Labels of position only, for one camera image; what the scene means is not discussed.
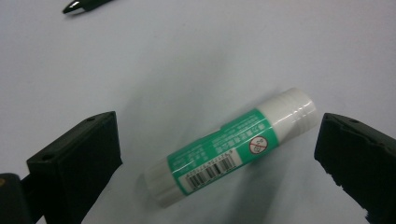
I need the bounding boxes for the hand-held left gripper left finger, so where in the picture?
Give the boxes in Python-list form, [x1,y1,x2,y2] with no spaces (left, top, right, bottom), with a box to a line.
[26,111,123,224]

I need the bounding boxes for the white table mat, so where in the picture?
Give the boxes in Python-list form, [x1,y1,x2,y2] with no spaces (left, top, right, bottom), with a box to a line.
[0,0,396,224]

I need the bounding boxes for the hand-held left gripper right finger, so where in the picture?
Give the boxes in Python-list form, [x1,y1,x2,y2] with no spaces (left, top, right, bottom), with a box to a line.
[314,112,396,224]

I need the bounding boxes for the green and white glue stick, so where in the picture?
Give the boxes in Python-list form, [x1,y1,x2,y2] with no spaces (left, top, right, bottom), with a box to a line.
[143,87,318,208]

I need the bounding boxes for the black pen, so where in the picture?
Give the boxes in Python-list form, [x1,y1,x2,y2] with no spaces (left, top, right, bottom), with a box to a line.
[62,0,115,15]

